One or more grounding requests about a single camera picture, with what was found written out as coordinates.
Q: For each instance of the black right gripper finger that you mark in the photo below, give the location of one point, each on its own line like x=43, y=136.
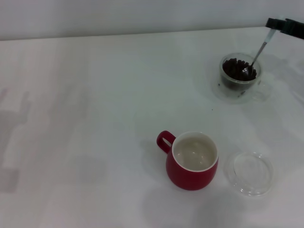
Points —
x=275, y=23

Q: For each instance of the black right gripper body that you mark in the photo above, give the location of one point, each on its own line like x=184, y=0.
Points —
x=295, y=27

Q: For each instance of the coffee beans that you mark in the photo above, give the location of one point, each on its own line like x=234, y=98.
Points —
x=234, y=69

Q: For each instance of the red mug white inside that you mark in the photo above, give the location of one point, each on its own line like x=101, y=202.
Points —
x=192, y=179

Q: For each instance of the double-walled glass cup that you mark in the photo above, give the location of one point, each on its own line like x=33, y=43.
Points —
x=237, y=93

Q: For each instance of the clear glass saucer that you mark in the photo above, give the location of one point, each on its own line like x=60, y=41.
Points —
x=249, y=173

